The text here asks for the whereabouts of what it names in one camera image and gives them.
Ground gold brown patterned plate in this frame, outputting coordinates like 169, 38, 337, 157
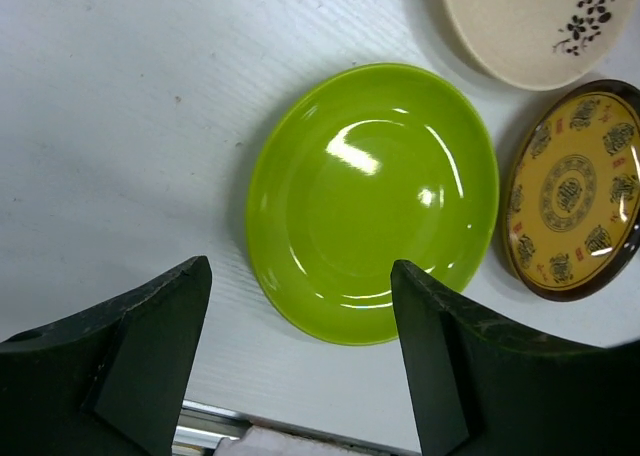
502, 79, 639, 302

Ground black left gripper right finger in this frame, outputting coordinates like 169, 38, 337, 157
391, 260, 639, 455

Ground lime green plate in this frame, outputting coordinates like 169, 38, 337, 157
245, 63, 499, 346

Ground cream plate black flowers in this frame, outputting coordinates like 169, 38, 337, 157
442, 0, 639, 91

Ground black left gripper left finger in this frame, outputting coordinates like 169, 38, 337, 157
1, 256, 212, 455

